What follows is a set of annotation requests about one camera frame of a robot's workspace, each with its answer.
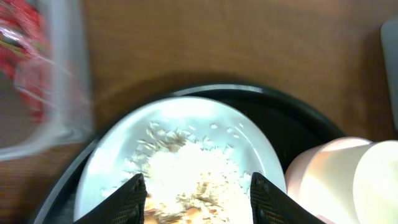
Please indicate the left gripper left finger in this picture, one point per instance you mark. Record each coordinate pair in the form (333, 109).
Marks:
(124, 206)

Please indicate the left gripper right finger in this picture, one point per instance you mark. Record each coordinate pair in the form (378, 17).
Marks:
(270, 205)

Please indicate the cream white cup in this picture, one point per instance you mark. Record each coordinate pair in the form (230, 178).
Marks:
(375, 184)

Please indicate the red snack wrapper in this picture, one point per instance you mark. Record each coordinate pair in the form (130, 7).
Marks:
(25, 55)

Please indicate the pink bowl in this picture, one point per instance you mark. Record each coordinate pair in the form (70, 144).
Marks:
(321, 179)

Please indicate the grey dishwasher rack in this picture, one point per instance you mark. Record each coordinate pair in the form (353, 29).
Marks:
(389, 47)

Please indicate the round black tray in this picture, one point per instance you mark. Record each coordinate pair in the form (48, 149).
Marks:
(290, 125)

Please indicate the grey plate with rice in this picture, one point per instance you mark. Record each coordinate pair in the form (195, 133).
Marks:
(197, 157)

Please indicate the clear plastic bin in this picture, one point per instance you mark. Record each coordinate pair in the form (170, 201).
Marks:
(69, 117)

